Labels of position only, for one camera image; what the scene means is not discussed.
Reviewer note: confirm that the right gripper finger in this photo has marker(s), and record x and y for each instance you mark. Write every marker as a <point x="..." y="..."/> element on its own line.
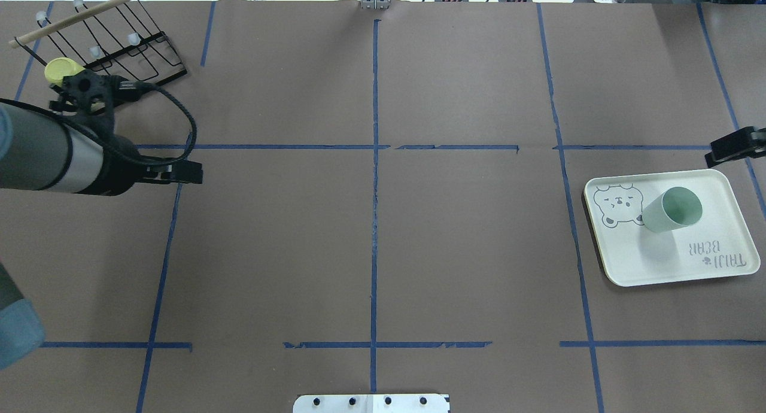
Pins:
<point x="741" y="144"/>

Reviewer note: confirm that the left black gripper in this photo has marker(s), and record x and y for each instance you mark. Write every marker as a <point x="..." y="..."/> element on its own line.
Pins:
<point x="121" y="169"/>

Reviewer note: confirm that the pale green cup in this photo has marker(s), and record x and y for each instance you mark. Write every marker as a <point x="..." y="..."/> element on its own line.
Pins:
<point x="674" y="209"/>

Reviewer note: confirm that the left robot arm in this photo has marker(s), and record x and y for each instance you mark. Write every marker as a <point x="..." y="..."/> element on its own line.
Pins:
<point x="45" y="151"/>

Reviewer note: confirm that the white bear print tray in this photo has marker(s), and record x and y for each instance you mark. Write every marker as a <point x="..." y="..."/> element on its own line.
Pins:
<point x="719" y="245"/>

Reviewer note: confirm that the yellow cup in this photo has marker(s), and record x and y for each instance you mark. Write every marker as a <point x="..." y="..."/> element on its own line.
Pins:
<point x="59" y="68"/>

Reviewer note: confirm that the wooden dowel rod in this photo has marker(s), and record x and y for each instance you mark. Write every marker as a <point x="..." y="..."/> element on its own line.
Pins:
<point x="37" y="34"/>

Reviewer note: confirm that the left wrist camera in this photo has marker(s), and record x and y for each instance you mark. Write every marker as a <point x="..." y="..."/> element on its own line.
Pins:
<point x="88" y="98"/>

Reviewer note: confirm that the black wire cup rack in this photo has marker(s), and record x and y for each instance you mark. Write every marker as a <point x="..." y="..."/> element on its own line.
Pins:
<point x="126" y="42"/>

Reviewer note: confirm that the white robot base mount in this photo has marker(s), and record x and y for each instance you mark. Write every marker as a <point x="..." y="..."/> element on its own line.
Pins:
<point x="405" y="402"/>

